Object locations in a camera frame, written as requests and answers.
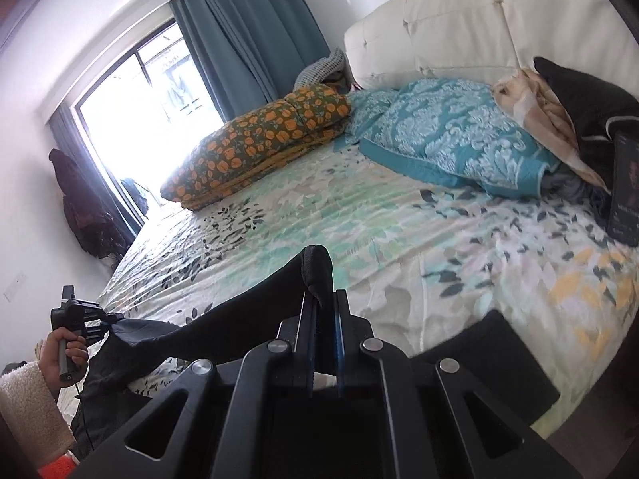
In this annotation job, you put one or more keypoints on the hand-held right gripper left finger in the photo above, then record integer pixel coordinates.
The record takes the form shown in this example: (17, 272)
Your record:
(312, 342)

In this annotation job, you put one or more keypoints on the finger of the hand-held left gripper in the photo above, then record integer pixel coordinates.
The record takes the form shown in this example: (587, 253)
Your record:
(97, 327)

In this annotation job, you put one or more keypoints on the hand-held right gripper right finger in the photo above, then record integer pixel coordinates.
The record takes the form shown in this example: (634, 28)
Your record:
(341, 344)

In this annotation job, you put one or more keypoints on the black pants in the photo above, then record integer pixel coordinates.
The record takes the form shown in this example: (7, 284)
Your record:
(239, 319)

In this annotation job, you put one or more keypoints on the person's left forearm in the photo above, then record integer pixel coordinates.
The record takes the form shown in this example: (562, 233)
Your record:
(30, 409)

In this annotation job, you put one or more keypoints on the person's orange pants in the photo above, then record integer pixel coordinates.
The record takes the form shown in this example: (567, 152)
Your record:
(55, 466)

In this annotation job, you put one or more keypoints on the person's left hand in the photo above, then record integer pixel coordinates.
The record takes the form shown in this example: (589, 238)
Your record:
(50, 359)

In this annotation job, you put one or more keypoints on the dark hanging clothes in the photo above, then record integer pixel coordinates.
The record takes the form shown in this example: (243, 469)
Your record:
(75, 194)

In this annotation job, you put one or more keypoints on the dark blue cloth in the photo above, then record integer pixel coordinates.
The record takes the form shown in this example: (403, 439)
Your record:
(136, 194)

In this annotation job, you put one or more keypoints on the bed with floral sheet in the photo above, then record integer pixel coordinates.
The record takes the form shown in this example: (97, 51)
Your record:
(349, 209)

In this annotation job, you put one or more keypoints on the dark curtain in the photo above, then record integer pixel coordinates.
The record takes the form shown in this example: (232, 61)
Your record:
(65, 122)

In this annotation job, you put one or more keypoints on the glass balcony door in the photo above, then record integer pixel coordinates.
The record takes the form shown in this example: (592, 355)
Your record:
(125, 110)

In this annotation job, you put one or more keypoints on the orange patterned pillow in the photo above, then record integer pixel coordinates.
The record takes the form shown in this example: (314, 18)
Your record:
(259, 134)

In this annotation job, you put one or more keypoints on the small teal patterned pillow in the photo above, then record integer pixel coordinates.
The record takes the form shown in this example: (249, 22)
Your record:
(367, 107)

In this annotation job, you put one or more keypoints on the large teal patterned pillow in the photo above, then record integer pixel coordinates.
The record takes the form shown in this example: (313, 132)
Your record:
(449, 129)

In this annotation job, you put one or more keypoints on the grey striped cushion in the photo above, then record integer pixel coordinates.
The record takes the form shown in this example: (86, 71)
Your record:
(319, 67)

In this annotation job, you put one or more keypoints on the grey crumpled cloth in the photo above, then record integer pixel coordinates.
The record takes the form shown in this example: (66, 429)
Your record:
(574, 187)

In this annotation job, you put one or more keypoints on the beige cloth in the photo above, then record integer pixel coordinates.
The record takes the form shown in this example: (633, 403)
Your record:
(544, 110)

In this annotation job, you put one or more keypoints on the blue curtain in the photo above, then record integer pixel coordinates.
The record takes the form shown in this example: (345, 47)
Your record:
(249, 35)

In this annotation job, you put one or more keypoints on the black smartphone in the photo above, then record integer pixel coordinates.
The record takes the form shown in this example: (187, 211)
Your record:
(626, 184)

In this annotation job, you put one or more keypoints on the white padded headboard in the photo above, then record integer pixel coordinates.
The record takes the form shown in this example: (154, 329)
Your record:
(449, 25)

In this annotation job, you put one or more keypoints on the black garment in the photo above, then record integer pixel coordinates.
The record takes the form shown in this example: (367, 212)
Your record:
(584, 95)

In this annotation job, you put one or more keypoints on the white wall socket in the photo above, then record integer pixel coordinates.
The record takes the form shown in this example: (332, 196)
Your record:
(15, 287)

